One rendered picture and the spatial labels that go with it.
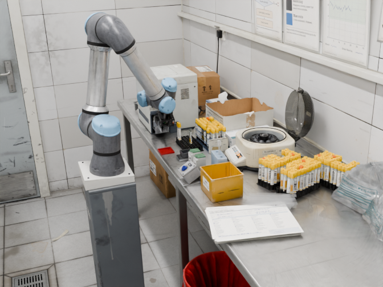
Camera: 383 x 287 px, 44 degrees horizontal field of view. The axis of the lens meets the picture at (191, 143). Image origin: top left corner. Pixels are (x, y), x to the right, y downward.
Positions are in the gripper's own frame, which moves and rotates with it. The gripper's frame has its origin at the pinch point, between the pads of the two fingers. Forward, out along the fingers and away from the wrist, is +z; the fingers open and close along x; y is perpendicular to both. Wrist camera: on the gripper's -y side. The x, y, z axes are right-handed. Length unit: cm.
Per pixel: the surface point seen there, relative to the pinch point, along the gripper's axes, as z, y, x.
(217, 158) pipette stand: -34, 49, 7
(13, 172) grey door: 123, -81, -83
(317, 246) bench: -54, 103, 18
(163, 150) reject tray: -5.5, 18.7, -5.0
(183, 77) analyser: -17.9, -17.0, 15.3
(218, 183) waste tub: -41, 65, 0
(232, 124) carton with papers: -16.1, 17.7, 30.2
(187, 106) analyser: -4.2, -9.0, 16.8
